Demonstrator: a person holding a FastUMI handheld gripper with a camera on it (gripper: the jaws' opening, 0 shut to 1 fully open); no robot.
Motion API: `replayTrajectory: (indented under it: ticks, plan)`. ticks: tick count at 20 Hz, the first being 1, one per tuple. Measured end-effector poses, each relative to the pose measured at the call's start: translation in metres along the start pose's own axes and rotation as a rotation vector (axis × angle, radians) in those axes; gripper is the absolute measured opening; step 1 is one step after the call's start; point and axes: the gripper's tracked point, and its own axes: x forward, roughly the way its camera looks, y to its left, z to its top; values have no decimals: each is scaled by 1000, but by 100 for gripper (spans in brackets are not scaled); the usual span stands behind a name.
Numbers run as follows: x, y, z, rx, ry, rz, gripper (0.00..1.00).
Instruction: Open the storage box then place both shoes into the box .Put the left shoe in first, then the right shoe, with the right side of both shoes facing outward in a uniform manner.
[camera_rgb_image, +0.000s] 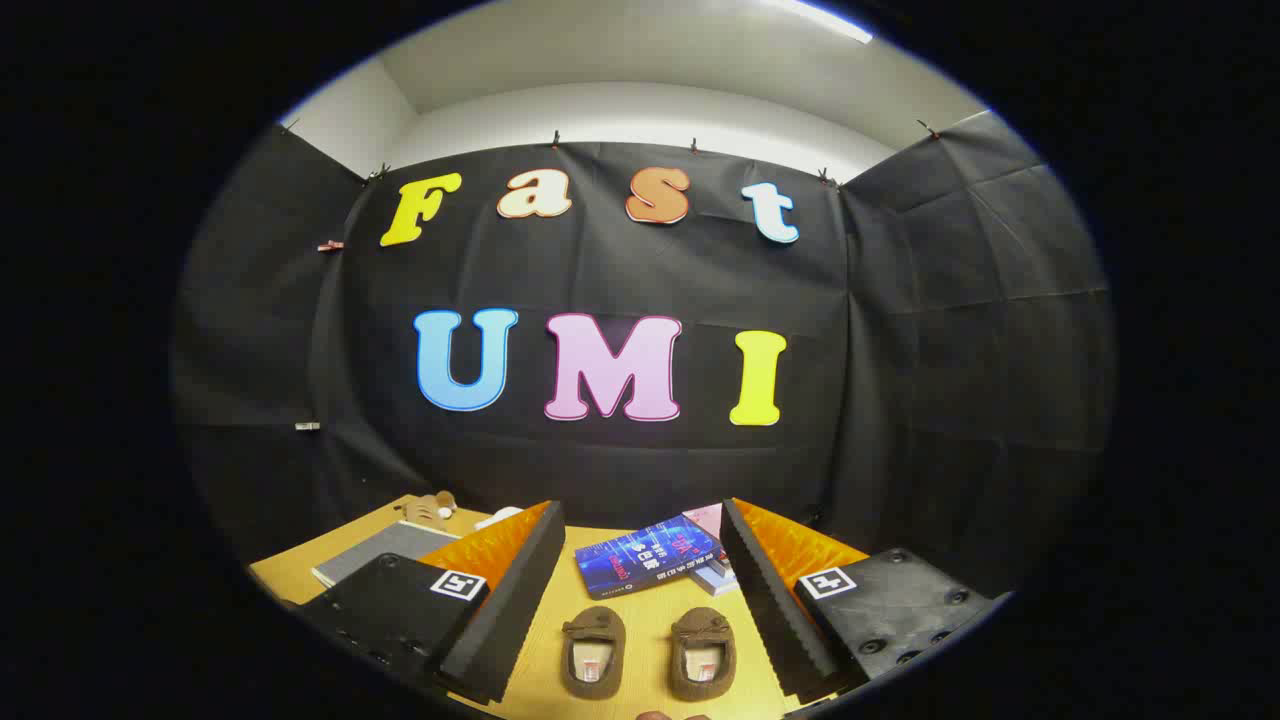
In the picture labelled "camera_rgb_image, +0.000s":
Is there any brown striped plush toy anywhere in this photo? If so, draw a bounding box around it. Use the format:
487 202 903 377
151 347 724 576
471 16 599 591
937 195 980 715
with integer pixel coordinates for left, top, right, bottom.
395 492 459 524

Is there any light blue book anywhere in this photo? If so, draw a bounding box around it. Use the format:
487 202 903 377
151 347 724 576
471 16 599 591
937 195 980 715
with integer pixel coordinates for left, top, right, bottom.
690 560 741 597

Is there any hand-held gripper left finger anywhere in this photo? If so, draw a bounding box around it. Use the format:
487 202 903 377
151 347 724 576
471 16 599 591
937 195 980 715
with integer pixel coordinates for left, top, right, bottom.
300 500 566 706

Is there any brown fuzzy shoe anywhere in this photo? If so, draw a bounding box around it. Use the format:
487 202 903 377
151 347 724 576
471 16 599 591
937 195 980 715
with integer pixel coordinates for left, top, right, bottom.
560 606 628 701
668 607 738 703

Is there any grey fabric storage box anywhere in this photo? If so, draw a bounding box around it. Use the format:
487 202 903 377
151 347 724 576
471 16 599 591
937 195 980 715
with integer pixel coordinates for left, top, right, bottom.
312 520 461 589

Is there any black backdrop cloth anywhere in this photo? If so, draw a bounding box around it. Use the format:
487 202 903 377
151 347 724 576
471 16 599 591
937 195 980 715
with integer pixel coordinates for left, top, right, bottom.
170 110 1116 591

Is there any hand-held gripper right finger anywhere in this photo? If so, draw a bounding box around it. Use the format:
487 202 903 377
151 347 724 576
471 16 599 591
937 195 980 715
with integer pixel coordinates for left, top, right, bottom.
720 497 1009 706

